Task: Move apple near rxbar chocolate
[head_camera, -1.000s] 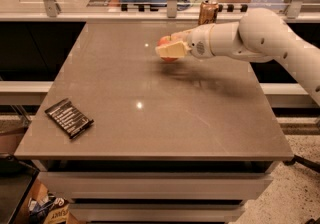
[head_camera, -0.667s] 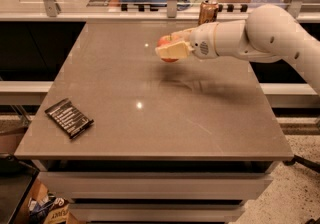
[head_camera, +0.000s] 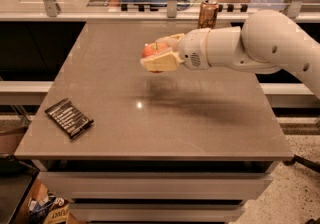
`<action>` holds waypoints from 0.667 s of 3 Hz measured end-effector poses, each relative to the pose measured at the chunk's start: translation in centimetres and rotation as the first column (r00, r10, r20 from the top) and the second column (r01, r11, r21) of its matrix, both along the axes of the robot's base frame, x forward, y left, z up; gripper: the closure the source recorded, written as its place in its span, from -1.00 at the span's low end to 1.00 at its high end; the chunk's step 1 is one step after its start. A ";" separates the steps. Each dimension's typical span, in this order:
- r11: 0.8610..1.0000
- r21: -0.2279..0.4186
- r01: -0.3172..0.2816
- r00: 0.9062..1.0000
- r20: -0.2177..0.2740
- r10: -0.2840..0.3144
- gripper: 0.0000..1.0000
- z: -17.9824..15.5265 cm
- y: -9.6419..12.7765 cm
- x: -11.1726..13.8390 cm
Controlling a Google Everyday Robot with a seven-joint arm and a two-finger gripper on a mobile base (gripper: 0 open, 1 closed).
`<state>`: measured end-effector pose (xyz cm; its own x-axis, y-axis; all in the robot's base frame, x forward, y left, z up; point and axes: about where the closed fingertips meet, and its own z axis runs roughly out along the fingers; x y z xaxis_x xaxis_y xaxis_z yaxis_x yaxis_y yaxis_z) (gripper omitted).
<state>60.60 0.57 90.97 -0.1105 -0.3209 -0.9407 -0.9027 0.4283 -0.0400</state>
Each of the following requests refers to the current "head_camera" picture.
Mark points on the upper white drawer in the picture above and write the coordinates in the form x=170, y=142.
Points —
x=176, y=186

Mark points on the red apple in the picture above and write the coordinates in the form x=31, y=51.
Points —
x=154, y=48

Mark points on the orange soda can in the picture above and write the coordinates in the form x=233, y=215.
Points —
x=208, y=14

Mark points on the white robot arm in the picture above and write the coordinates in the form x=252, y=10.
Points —
x=267, y=42

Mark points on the black chair leg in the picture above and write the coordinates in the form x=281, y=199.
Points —
x=305, y=162

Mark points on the black rxbar chocolate bar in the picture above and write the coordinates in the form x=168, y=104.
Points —
x=69, y=118

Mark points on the white drawer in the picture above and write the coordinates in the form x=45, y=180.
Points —
x=176, y=186
x=155, y=213

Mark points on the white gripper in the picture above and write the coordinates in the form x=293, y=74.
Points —
x=194, y=50

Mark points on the snack bags pile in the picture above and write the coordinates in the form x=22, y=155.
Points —
x=49, y=210

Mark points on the lower white drawer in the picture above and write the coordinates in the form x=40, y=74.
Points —
x=155, y=213

